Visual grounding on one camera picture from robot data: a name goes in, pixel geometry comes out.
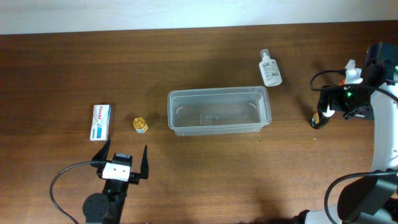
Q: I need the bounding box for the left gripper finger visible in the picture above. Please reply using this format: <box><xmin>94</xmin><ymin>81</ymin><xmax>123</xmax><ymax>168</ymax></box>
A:
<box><xmin>91</xmin><ymin>139</ymin><xmax>111</xmax><ymax>166</ymax></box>
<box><xmin>140</xmin><ymin>145</ymin><xmax>149</xmax><ymax>179</ymax></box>

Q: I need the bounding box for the dark bottle white cap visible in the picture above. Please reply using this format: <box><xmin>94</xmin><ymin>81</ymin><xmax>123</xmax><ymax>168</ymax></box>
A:
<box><xmin>311</xmin><ymin>108</ymin><xmax>335</xmax><ymax>129</ymax></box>

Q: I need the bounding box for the white spray bottle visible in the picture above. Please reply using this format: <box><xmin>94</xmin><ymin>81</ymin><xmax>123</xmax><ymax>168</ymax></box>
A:
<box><xmin>259</xmin><ymin>49</ymin><xmax>282</xmax><ymax>87</ymax></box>

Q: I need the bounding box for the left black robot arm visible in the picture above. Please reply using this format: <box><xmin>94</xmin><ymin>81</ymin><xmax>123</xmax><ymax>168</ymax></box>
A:
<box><xmin>82</xmin><ymin>140</ymin><xmax>149</xmax><ymax>224</ymax></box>

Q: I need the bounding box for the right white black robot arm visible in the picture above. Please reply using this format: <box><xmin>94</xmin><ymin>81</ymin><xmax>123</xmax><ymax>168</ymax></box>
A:
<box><xmin>293</xmin><ymin>42</ymin><xmax>397</xmax><ymax>224</ymax></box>

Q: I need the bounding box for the clear plastic container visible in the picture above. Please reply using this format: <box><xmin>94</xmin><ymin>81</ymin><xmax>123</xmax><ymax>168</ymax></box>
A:
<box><xmin>167</xmin><ymin>86</ymin><xmax>272</xmax><ymax>136</ymax></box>

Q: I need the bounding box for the white Panadol medicine box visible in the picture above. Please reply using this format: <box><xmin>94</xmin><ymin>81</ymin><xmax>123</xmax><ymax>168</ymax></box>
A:
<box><xmin>90</xmin><ymin>105</ymin><xmax>111</xmax><ymax>141</ymax></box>

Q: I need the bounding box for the small gold lid jar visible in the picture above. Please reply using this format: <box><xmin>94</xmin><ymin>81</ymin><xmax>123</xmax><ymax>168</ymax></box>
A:
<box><xmin>133</xmin><ymin>117</ymin><xmax>148</xmax><ymax>134</ymax></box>

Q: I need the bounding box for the left black camera cable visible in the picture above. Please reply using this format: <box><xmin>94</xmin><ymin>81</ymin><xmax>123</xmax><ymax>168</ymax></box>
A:
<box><xmin>49</xmin><ymin>161</ymin><xmax>105</xmax><ymax>224</ymax></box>

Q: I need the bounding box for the black camera cable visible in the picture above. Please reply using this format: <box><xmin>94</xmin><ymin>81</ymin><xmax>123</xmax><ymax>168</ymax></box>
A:
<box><xmin>309</xmin><ymin>69</ymin><xmax>398</xmax><ymax>224</ymax></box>
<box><xmin>49</xmin><ymin>161</ymin><xmax>105</xmax><ymax>224</ymax></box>

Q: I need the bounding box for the right black camera cable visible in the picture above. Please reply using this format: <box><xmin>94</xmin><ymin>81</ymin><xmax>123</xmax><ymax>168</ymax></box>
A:
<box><xmin>309</xmin><ymin>69</ymin><xmax>398</xmax><ymax>224</ymax></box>

